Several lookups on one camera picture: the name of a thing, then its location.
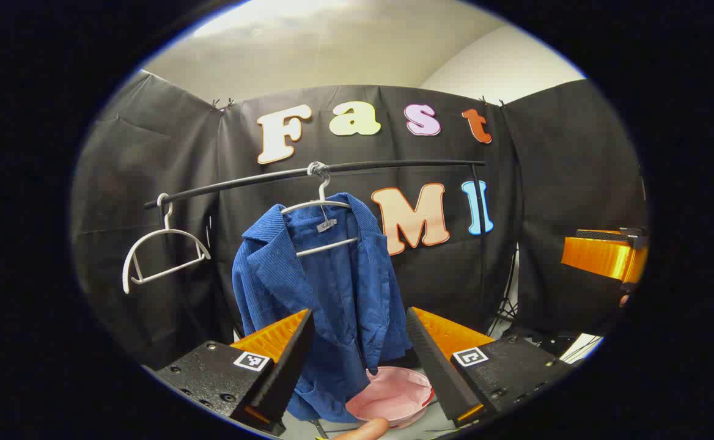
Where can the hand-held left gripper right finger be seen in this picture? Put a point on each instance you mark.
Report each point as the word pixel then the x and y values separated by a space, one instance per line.
pixel 433 366

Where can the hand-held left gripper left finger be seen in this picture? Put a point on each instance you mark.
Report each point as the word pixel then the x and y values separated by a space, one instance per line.
pixel 290 366

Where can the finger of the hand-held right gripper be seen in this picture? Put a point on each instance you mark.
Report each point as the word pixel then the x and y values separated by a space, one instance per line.
pixel 601 256

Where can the pink laundry hamper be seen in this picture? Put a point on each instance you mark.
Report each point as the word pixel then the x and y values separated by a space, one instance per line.
pixel 390 394

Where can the white plastic hanger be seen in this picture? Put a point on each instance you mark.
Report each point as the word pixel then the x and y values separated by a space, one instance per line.
pixel 321 192
pixel 170 231

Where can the black tripod stand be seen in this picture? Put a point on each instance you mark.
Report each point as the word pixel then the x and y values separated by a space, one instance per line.
pixel 507 308

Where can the black clothes rail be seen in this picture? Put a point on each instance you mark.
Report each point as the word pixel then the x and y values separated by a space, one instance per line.
pixel 393 164

